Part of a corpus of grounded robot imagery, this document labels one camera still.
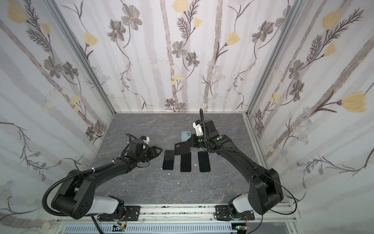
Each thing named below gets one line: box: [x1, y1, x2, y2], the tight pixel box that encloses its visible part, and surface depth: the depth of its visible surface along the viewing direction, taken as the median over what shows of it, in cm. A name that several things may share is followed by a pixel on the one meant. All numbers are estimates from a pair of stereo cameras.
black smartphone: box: [197, 151, 211, 173], surface depth 95 cm
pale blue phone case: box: [181, 130, 192, 142], surface depth 109 cm
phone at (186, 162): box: [180, 152, 192, 173], surface depth 92 cm
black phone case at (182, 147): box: [174, 140, 191, 156], surface depth 90 cm
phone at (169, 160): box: [162, 149, 175, 170], surface depth 95 cm
